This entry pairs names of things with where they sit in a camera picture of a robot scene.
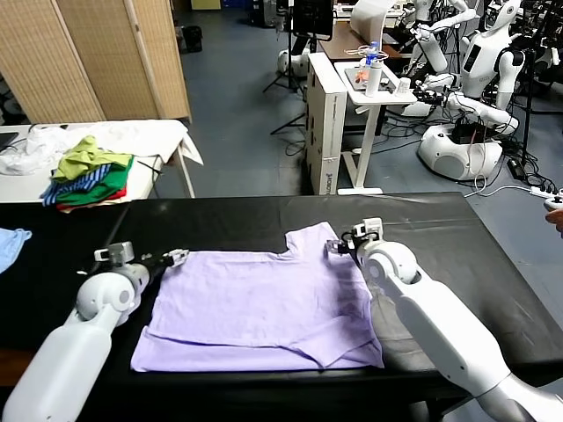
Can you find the light blue garment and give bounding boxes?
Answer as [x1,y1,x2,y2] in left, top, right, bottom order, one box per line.
[0,227,34,276]

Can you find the tall white cardboard box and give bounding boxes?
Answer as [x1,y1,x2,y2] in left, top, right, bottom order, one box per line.
[304,53,348,197]

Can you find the red garment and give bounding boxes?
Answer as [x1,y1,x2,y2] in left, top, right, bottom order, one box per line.
[56,186,128,212]

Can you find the white humanoid robot with base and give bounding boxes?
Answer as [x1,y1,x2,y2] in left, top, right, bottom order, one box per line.
[416,0,527,182]

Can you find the white floor cable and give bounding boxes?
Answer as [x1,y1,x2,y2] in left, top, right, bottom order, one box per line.
[464,175,536,199]

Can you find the white tumbler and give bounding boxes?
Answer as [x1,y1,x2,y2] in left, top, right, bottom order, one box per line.
[365,60,384,98]

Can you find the white crumpled cloth pile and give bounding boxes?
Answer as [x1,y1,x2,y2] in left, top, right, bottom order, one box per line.
[0,127,80,177]

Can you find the lime green garment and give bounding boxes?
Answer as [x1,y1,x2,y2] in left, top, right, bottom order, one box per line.
[52,135,133,184]

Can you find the black trash bin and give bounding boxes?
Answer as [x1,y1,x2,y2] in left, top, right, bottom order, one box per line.
[182,25,204,55]

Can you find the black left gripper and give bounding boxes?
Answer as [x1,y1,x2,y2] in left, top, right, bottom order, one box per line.
[134,249,189,276]

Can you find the black monitor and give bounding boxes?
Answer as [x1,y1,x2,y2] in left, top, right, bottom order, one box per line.
[291,0,335,43]

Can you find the beige garment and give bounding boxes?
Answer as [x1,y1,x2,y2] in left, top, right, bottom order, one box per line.
[59,195,131,215]

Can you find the pile of colourful clothes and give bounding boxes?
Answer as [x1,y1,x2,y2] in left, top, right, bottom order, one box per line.
[55,156,135,207]

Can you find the white table leg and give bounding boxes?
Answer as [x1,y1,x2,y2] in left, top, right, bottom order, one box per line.
[151,147,197,200]

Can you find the small white robot base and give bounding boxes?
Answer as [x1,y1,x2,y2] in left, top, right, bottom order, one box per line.
[276,48,311,79]

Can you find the white standing desk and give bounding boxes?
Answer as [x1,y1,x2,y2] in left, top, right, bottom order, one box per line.
[333,61,418,197]

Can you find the large black table cover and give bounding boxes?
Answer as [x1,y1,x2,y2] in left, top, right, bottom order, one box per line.
[52,192,563,399]

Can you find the blue striped garment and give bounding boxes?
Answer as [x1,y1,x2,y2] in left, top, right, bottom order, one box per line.
[41,164,113,208]

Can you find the black tripod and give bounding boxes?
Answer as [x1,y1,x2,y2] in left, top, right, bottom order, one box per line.
[262,0,305,96]

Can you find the white curved shell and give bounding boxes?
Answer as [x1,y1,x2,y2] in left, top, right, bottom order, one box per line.
[350,0,395,41]

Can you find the grey laptop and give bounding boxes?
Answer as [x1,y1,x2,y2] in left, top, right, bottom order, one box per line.
[345,68,397,94]

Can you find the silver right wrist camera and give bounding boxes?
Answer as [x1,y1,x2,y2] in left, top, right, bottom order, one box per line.
[351,217,384,243]

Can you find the white tablecloth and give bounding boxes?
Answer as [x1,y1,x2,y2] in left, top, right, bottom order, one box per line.
[0,119,206,204]

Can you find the small black table cover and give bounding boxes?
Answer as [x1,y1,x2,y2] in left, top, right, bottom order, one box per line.
[0,201,131,353]

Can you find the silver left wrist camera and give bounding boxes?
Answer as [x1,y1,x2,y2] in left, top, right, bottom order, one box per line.
[94,241,135,265]

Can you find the black pole stand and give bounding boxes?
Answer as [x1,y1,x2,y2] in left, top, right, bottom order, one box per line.
[521,50,540,168]

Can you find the bare person hand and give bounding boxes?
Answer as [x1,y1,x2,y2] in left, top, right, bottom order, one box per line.
[545,208,563,241]

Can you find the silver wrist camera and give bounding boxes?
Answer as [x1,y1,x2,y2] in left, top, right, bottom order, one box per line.
[94,241,135,265]
[351,217,384,243]

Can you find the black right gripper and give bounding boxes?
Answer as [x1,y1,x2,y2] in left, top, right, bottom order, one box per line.
[324,232,360,258]

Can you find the bamboo folding screen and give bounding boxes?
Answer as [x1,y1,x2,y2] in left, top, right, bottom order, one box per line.
[0,0,194,127]

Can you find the brown wooden desk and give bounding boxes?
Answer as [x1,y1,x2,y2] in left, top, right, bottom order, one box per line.
[317,21,404,62]

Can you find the black monitor stand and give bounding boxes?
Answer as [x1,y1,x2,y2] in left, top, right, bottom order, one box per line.
[270,37,318,137]

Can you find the thin black cable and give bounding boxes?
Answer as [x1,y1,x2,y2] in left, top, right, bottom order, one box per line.
[136,158,166,178]

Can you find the lavender t-shirt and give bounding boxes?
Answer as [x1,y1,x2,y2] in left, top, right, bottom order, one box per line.
[130,221,385,374]

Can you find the black floor cables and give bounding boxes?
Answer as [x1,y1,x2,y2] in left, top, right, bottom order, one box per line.
[285,116,423,159]

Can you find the black laptop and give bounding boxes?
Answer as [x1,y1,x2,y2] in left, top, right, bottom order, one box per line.
[0,132,21,155]

